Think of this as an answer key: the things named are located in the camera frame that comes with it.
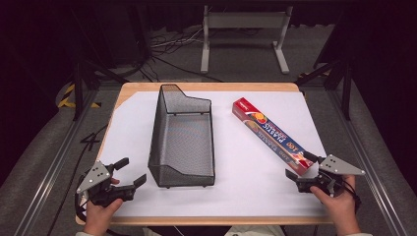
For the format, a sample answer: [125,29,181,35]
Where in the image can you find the red and blue plastic wrap box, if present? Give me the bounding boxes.
[231,96,315,177]

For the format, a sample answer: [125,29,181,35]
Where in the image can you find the person's light trousers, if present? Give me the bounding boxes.
[142,224,287,236]

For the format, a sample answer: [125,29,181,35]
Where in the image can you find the bundle of floor cables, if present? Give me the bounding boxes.
[149,27,206,56]

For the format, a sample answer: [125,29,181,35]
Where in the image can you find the white metal stand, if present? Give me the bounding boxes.
[200,5,294,75]

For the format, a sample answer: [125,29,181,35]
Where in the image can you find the right hand-held gripper cable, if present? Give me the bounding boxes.
[338,178,363,212]

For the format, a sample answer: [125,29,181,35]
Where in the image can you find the hand-held gripper cable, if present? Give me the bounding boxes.
[74,192,89,224]
[338,178,363,212]

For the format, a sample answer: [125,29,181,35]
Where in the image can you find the yellow and black hazard tape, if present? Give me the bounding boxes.
[57,83,101,109]

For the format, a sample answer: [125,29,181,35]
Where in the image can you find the aluminium floor rail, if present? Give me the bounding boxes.
[13,88,100,236]
[327,88,409,236]

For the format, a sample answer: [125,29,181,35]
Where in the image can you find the person's right hand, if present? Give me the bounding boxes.
[309,174,362,235]

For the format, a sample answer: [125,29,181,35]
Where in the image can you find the left hand-held gripper cable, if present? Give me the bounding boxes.
[74,192,89,224]

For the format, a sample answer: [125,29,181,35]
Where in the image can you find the white table mat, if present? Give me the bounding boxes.
[97,90,329,218]

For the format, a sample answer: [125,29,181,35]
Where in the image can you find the black tape floor mark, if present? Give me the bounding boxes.
[80,132,101,152]

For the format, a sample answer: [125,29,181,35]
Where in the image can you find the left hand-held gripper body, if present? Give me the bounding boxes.
[76,159,136,207]

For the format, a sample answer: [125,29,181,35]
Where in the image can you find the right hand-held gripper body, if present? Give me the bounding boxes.
[296,153,366,198]

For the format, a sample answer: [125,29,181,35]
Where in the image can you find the black floor cable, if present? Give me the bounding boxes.
[54,123,110,236]

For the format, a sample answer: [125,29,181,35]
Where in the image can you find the black tripod stand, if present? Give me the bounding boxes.
[69,6,130,122]
[295,55,354,122]

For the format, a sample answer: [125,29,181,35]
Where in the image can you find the person's left hand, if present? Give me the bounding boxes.
[82,177,125,235]

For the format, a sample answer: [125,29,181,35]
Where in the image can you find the black wire mesh basket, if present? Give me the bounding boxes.
[148,84,216,189]

